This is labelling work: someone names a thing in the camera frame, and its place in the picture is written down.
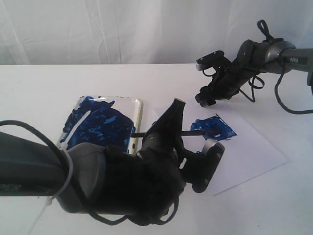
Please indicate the white zip tie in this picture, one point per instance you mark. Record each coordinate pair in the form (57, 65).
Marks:
(63, 148)

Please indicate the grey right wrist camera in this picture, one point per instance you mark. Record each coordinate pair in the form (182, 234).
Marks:
(214, 59)

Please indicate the white tray with blue paint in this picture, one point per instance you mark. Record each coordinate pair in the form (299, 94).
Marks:
(111, 120)

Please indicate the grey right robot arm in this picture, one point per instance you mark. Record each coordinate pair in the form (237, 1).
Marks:
(278, 57)

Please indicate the white paper with black square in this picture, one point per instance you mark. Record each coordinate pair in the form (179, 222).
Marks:
(247, 153)

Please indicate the black paintbrush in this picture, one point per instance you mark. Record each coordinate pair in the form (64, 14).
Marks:
(183, 133)

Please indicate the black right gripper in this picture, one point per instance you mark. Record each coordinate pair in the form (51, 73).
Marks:
(226, 82)

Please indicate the white backdrop curtain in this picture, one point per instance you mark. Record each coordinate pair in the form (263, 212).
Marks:
(35, 32)

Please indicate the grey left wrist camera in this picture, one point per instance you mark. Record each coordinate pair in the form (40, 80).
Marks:
(206, 164)

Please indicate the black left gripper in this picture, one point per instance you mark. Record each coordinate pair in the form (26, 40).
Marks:
(147, 184)

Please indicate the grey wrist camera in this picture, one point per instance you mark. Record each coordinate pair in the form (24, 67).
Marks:
(214, 59)
(206, 164)

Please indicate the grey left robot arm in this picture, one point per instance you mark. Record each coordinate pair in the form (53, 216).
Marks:
(92, 171)

